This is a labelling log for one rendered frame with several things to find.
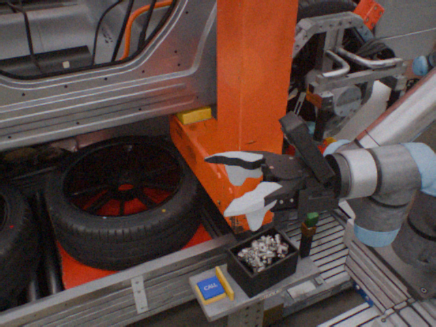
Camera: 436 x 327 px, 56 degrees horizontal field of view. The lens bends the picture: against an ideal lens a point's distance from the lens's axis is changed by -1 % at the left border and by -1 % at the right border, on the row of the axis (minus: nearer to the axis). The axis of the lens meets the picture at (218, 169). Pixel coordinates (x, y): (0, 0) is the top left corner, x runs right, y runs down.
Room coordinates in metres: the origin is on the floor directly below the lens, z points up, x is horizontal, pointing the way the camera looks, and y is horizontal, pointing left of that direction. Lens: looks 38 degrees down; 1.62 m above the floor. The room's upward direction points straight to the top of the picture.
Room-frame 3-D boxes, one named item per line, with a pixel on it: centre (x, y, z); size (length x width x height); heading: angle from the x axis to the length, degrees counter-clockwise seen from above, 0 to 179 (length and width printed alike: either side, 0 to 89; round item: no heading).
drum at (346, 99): (1.50, -0.45, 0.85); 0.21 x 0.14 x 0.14; 25
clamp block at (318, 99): (1.31, -0.35, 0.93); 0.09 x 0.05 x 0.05; 25
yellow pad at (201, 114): (1.60, 0.12, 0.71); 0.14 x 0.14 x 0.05; 25
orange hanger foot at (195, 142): (1.44, 0.04, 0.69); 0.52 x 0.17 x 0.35; 25
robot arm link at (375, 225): (0.54, -0.28, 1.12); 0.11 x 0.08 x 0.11; 11
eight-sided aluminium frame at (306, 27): (1.57, -0.42, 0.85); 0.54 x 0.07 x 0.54; 115
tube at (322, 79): (1.41, -0.38, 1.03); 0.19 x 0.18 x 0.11; 25
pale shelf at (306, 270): (0.91, -0.13, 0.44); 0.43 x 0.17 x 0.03; 115
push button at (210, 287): (0.84, 0.03, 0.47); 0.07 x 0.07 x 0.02; 25
